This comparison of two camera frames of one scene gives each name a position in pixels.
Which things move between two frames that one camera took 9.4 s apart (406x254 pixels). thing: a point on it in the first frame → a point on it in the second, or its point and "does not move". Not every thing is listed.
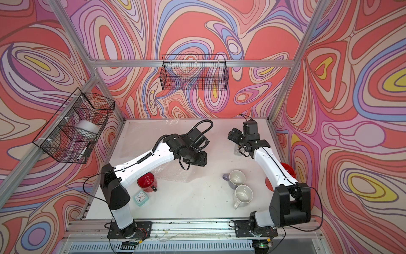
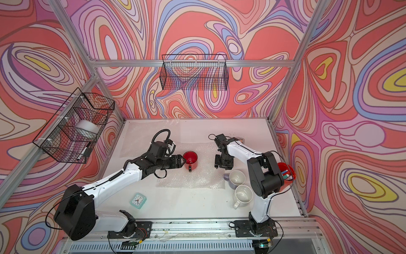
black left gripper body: [196, 157] → [168, 163]
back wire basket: [197, 72] does not move
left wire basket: [68, 136] does not move
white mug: [242, 195] does not move
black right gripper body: [238, 137] → [224, 161]
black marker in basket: [86, 152] does not move
